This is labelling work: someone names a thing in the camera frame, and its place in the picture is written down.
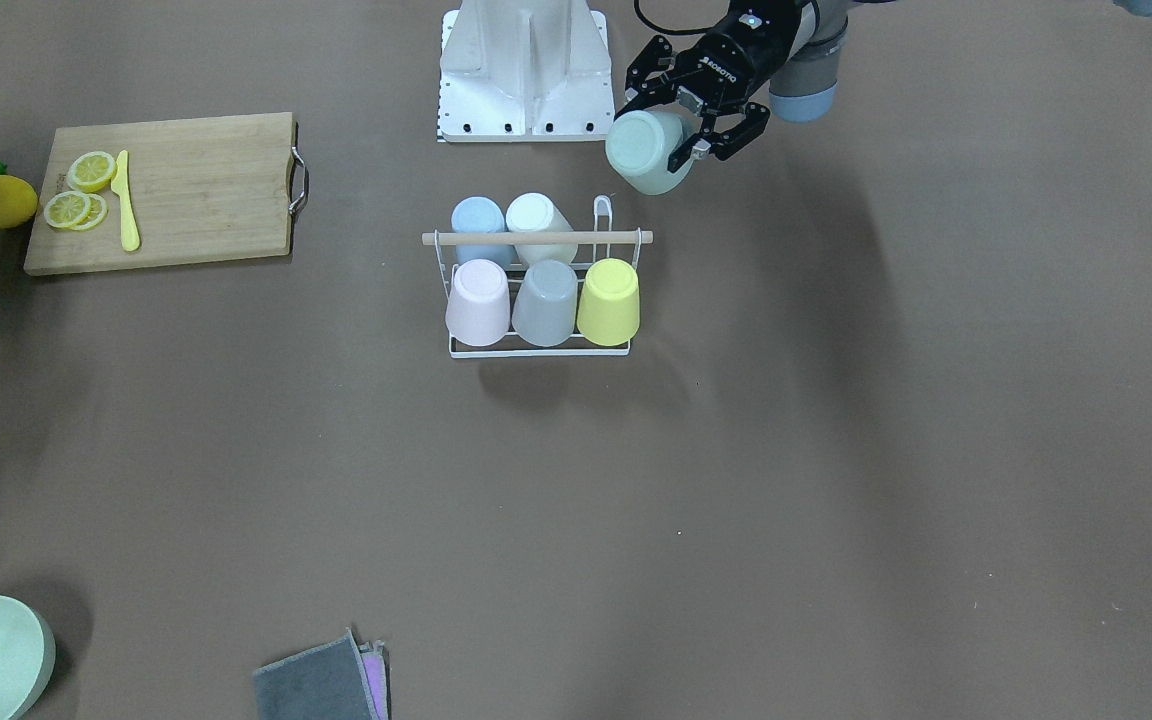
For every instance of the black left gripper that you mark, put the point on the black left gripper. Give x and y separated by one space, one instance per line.
741 55

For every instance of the mint green plastic cup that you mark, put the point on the mint green plastic cup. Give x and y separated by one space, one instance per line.
638 146

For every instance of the pink plastic cup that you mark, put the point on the pink plastic cup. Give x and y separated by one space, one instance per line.
478 311

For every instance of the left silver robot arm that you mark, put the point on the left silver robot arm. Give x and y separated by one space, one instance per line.
804 88

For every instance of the white plastic cup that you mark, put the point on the white plastic cup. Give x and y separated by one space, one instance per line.
534 212

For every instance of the yellow plastic cup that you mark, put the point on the yellow plastic cup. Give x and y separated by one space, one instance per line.
609 311

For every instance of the light blue plastic cup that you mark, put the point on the light blue plastic cup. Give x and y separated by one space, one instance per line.
480 215

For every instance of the grey plastic cup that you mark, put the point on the grey plastic cup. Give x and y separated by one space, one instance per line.
546 304

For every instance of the lemon slice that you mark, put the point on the lemon slice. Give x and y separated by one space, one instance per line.
91 172
75 211

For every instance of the yellow plastic knife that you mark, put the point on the yellow plastic knife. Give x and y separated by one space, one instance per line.
130 237

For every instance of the wooden cutting board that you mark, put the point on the wooden cutting board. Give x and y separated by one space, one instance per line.
203 190

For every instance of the grey folded cloth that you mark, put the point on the grey folded cloth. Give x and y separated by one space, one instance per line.
343 679

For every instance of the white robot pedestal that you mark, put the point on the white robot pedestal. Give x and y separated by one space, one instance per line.
524 71

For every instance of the white wire cup holder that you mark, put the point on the white wire cup holder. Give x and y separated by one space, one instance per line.
602 241

